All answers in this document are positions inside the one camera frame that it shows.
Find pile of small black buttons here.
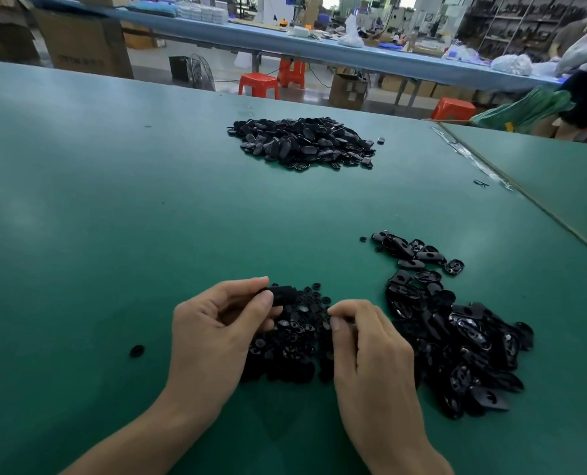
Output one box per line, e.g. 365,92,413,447
239,284,336,384

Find red plastic stool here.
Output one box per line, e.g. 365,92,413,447
431,98,479,123
278,57,307,90
238,73,282,100
555,119,587,143

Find white plastic bag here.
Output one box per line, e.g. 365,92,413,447
338,15,366,48

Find small open cardboard box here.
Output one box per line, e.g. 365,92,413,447
329,74,369,111

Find pile of black oval shells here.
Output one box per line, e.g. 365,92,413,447
371,230,535,422

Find person's left hand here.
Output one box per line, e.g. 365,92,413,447
165,276,285,420

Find person's right hand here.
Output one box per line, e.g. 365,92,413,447
328,298,435,463

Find green striped bag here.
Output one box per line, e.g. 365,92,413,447
472,86,574,135

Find long blue work table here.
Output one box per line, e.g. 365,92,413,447
26,0,562,95

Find grey floor fan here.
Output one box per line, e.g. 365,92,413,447
169,54,216,92

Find dark cardboard box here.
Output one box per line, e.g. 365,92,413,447
0,19,40,65

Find metal storage shelf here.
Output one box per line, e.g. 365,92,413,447
458,0,587,60

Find large brown cardboard box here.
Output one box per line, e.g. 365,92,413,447
31,9,135,79

